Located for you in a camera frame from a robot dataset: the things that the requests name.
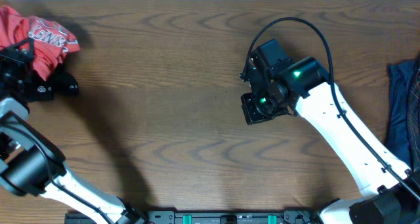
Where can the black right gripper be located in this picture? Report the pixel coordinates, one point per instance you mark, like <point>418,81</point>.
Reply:
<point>252,115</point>

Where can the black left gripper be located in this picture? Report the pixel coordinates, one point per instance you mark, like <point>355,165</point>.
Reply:
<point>9,55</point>

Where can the red printed t-shirt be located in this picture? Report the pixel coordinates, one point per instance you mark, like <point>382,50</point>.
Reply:
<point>52,42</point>

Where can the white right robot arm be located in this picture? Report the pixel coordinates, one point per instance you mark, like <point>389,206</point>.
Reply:
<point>389,188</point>

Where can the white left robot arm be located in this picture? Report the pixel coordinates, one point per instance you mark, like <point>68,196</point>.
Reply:
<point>31,164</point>

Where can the folded black polo shirt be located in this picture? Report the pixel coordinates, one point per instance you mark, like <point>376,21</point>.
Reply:
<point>60,82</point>

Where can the dark blue garment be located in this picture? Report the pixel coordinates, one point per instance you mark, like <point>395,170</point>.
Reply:
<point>400,76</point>

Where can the dark patterned garment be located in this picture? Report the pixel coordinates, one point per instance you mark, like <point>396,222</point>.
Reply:
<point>413,118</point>

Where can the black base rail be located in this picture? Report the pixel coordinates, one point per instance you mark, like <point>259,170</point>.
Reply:
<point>282,217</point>

